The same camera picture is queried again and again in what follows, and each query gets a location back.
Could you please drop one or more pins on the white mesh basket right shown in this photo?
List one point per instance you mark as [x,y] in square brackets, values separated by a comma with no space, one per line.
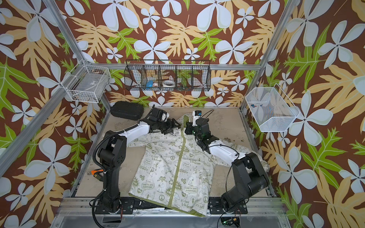
[271,108]

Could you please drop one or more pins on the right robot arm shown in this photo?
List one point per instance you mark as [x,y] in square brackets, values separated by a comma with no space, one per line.
[248,172]

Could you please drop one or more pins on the black wire basket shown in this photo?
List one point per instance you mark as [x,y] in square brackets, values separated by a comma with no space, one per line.
[188,75]

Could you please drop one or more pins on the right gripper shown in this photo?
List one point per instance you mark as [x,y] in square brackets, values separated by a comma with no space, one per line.
[189,128]

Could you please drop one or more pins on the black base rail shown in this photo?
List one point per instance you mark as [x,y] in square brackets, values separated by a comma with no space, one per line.
[129,205]

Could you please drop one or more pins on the white tape roll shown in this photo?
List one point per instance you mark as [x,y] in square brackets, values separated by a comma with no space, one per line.
[168,84]

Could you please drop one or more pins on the black zippered case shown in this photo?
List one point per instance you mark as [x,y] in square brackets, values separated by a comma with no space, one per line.
[127,110]

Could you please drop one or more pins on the white green printed jacket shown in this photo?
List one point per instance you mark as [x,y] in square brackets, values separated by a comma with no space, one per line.
[175,172]

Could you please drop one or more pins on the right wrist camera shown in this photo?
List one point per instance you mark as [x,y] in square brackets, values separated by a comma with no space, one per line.
[196,115]

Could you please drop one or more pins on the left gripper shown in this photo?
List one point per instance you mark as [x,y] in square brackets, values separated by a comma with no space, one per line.
[170,127]

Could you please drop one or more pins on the orange handled wrench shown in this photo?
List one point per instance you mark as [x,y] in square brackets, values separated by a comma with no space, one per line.
[96,171]

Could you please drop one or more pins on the white wire basket left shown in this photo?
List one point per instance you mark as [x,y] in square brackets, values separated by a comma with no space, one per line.
[87,83]

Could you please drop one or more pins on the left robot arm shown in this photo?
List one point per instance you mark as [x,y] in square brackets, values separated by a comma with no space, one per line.
[110,153]

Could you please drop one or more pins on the blue object in basket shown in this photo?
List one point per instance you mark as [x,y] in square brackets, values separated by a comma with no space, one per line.
[150,84]

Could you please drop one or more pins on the small green circuit board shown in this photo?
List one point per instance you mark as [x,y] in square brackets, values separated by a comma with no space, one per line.
[230,222]

